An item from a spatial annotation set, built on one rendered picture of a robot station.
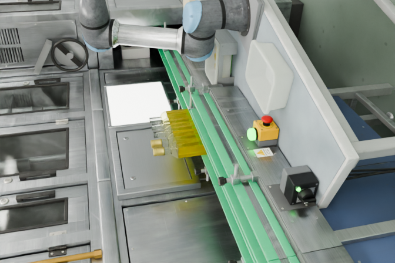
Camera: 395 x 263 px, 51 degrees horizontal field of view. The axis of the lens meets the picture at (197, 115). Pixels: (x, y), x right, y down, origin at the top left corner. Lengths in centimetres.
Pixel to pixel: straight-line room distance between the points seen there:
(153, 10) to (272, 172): 145
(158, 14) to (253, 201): 153
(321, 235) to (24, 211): 111
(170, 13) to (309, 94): 146
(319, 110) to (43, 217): 110
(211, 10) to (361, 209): 86
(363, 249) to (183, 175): 81
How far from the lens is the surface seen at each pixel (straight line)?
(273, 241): 121
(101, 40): 174
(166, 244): 156
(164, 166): 181
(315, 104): 124
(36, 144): 211
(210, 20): 160
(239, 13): 162
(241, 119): 162
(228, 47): 181
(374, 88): 203
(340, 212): 135
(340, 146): 116
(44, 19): 254
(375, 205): 141
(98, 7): 168
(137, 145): 194
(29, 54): 265
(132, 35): 172
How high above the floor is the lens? 134
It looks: 13 degrees down
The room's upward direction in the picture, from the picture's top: 96 degrees counter-clockwise
